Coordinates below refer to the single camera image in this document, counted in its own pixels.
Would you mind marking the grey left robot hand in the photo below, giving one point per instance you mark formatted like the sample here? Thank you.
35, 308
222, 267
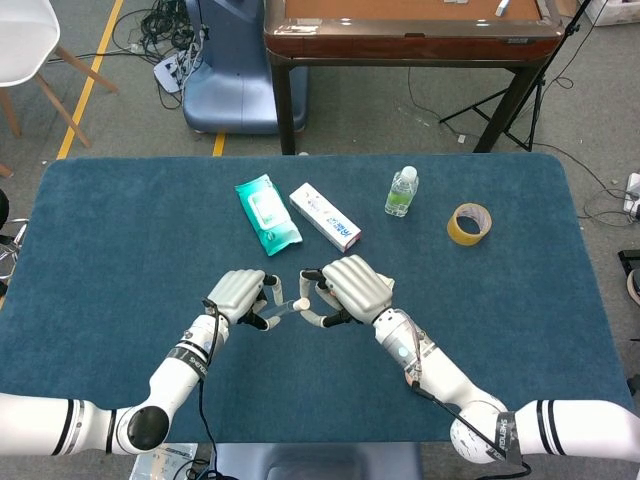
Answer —
237, 292

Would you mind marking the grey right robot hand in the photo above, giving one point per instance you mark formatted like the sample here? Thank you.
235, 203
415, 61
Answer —
357, 290

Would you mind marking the clear glass test tube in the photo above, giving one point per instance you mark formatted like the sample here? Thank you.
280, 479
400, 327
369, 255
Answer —
280, 311

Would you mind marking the small white tube cap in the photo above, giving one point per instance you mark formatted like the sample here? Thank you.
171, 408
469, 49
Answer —
302, 303

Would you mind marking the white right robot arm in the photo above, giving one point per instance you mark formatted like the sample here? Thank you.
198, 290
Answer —
450, 385

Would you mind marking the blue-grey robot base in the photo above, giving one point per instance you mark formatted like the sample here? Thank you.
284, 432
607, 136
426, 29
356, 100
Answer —
235, 75

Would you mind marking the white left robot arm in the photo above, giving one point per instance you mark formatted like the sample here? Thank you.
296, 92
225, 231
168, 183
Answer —
150, 390

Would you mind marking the orange white snack packet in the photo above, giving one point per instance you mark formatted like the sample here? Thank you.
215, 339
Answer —
387, 281

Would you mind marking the white toothpaste box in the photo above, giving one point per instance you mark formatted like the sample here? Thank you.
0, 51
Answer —
325, 217

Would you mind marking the green wet wipes pack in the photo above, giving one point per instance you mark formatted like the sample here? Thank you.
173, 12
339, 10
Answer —
267, 215

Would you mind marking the clear bottle green label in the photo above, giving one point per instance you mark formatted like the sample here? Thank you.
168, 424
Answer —
400, 197

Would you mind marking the blue velvet tablecloth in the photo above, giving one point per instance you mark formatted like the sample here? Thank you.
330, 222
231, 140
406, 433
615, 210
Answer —
300, 380

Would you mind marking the yellow tape roll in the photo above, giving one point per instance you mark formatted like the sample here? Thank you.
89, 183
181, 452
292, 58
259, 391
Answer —
457, 232

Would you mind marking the grey-blue robot torso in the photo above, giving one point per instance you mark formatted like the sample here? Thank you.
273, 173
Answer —
315, 460

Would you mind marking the clear plastic bag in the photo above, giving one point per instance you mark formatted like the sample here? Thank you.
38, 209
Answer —
165, 457

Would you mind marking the white power strip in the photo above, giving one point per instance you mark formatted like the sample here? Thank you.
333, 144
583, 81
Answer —
634, 192
167, 72

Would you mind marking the black chrome stool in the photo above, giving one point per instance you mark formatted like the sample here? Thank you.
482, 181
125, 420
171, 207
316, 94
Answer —
10, 240

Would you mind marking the black tripod stand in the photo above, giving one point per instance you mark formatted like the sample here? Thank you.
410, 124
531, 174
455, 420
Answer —
520, 100

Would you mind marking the brown mahjong table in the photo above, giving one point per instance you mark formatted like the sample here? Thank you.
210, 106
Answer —
410, 40

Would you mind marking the black floor stand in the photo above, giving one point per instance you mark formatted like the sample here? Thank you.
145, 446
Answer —
631, 280

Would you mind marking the white mahjong tile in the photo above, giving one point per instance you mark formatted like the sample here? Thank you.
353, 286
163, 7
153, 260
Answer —
502, 6

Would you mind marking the white chair wooden legs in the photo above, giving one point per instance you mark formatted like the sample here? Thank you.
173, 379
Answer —
25, 45

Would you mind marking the white printed carton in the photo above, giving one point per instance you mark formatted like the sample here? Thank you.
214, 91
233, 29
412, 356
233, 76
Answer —
617, 12

